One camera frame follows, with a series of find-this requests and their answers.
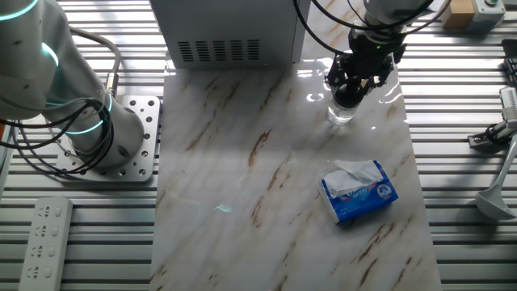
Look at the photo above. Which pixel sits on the silver metal box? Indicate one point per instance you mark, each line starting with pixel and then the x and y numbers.
pixel 226 24

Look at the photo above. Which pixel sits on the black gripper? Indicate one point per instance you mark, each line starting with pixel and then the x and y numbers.
pixel 375 52

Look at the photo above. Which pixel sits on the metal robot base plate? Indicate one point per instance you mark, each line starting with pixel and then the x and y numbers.
pixel 149 121

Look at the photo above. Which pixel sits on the black jar lid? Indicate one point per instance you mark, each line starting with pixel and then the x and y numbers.
pixel 347 97

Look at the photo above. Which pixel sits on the silver depth camera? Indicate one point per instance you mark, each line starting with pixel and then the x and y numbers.
pixel 509 103

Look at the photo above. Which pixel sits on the white marble board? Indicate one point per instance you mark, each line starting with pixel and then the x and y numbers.
pixel 242 182

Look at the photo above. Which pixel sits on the small cardboard box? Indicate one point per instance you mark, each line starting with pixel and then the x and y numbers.
pixel 458 14

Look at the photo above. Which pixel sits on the blue tissue pack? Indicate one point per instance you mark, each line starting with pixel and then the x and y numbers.
pixel 363 202

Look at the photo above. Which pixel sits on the clear glass jar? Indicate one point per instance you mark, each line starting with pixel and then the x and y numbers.
pixel 341 115

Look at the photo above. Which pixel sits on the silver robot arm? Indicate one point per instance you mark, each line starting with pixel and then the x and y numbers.
pixel 32 60

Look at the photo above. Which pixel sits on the grey emergency stop box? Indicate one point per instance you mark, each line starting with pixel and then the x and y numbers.
pixel 486 14

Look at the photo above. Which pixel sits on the small metal angle bracket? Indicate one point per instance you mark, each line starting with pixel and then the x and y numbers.
pixel 478 141

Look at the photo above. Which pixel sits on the white power strip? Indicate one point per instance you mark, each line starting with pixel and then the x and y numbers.
pixel 44 242

